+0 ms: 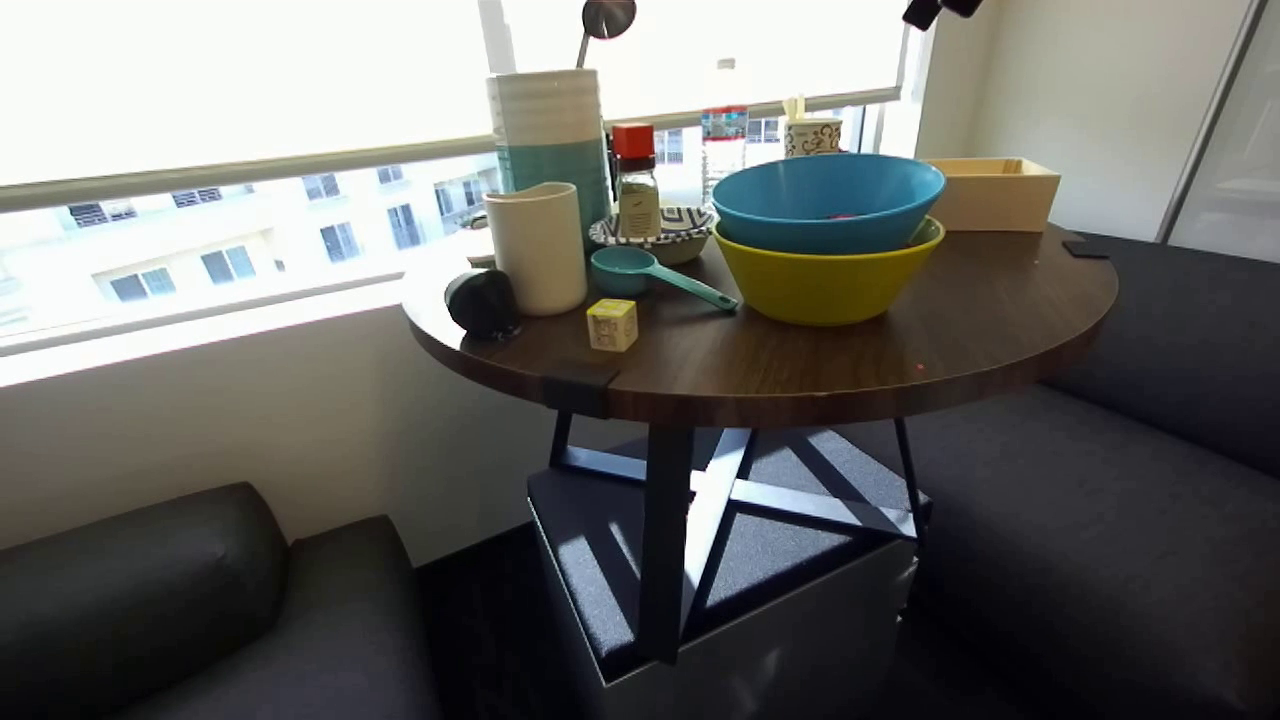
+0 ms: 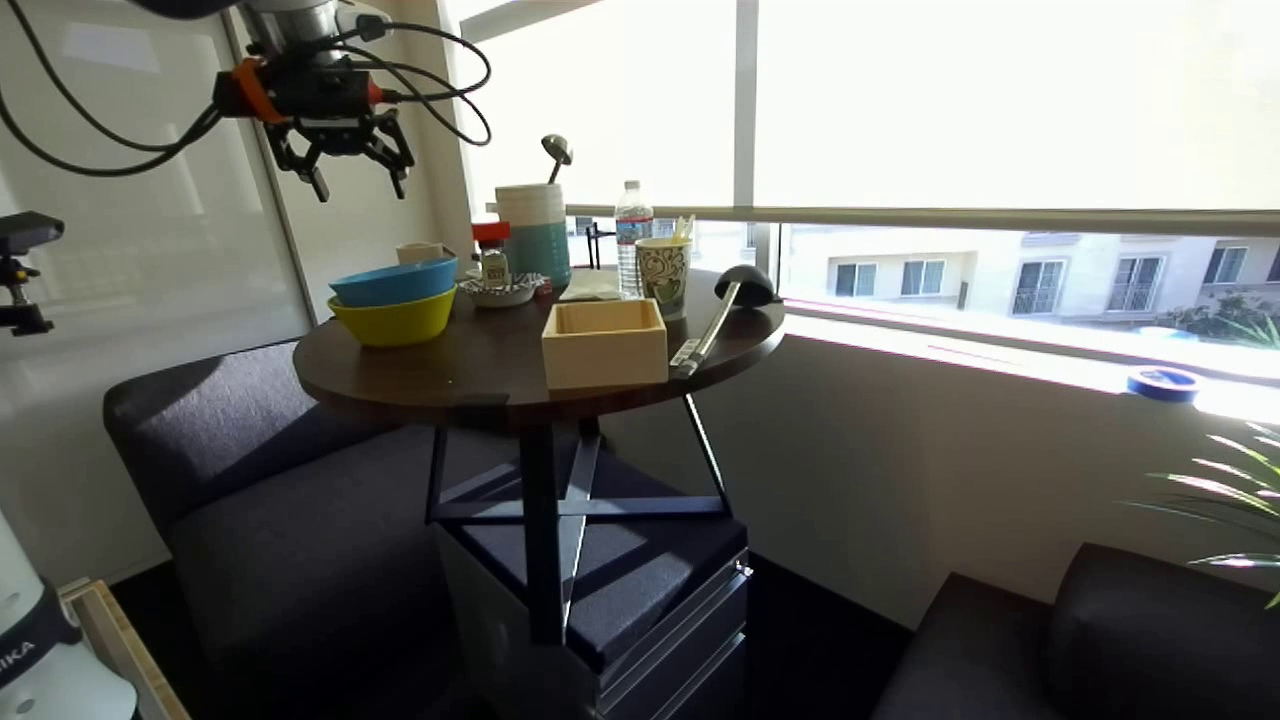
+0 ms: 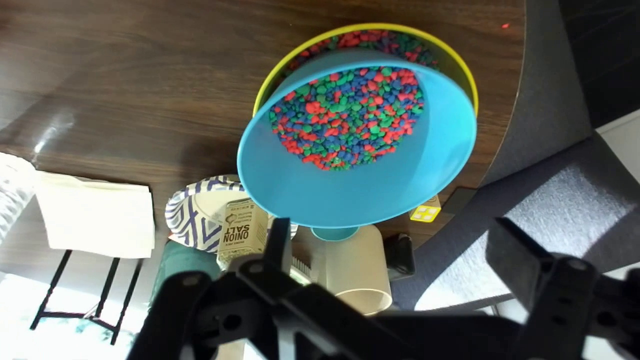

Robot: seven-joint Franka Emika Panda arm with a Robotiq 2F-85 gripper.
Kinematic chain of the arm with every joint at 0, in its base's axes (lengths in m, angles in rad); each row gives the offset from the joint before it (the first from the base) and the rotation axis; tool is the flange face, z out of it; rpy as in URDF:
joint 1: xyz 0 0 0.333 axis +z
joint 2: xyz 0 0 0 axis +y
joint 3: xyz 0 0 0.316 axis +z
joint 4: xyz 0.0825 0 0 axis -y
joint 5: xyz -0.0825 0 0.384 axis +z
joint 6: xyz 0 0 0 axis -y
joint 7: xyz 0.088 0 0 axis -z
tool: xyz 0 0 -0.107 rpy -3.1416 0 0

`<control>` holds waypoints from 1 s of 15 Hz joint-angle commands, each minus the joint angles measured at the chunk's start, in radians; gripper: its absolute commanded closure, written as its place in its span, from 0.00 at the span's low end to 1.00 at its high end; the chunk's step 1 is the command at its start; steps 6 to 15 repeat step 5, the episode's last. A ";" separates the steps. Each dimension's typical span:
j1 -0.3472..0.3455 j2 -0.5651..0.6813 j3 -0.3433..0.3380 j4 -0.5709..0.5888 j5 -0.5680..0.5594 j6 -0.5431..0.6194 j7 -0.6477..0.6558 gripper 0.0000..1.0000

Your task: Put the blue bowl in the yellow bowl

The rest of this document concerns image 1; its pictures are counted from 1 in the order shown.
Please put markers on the blue bowl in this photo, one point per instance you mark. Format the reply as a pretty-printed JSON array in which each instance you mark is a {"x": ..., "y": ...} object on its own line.
[{"x": 827, "y": 203}]

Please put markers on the yellow bowl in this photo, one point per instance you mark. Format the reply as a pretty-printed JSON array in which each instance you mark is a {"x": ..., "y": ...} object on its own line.
[{"x": 827, "y": 290}]

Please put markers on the patterned shallow bowl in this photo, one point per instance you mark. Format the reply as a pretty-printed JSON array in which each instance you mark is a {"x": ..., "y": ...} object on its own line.
[{"x": 672, "y": 246}]

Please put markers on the patterned paper cup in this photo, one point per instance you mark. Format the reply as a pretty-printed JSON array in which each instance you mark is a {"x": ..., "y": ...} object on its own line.
[{"x": 812, "y": 137}]

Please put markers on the light wooden box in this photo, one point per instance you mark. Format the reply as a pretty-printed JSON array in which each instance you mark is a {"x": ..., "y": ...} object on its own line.
[{"x": 1002, "y": 196}]

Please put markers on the clear water bottle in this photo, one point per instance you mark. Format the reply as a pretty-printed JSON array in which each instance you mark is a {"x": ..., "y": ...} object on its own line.
[{"x": 727, "y": 134}]

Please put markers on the small flat black object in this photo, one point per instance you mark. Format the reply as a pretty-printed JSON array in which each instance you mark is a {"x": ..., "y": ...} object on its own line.
[{"x": 1085, "y": 250}]

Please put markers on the metal spoon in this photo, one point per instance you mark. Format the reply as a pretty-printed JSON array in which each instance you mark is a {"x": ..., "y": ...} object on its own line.
[{"x": 609, "y": 18}]

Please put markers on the red lid jar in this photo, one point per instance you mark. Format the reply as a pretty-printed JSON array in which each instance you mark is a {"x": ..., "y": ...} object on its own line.
[{"x": 638, "y": 145}]

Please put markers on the round dark wooden table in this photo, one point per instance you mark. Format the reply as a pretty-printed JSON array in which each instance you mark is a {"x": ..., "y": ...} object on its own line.
[{"x": 867, "y": 363}]

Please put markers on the tall white teal canister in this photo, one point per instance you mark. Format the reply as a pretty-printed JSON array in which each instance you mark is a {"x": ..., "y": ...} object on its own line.
[{"x": 546, "y": 125}]

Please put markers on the teal measuring cup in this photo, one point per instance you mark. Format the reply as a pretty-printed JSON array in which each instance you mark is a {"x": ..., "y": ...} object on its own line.
[{"x": 623, "y": 270}]

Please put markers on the yellow cube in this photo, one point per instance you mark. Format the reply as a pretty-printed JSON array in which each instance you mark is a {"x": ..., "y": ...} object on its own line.
[{"x": 613, "y": 324}]

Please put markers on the cream cup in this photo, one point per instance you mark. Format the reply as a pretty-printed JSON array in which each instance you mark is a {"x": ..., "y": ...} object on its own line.
[{"x": 537, "y": 255}]

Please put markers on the dark grey sofa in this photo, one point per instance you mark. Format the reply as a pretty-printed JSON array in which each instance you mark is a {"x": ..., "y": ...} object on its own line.
[{"x": 1134, "y": 534}]

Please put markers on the black leather armchair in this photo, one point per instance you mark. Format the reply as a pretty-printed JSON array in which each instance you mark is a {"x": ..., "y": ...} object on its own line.
[{"x": 172, "y": 613}]

